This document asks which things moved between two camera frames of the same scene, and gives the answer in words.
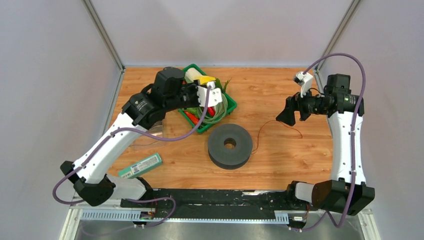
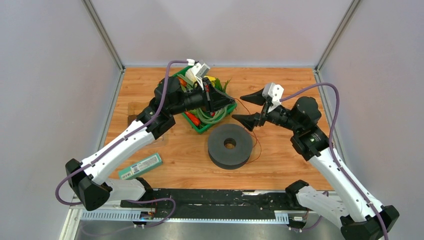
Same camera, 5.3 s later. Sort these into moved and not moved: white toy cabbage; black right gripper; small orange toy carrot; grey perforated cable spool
Moved: black right gripper
Not moved: grey perforated cable spool; white toy cabbage; small orange toy carrot
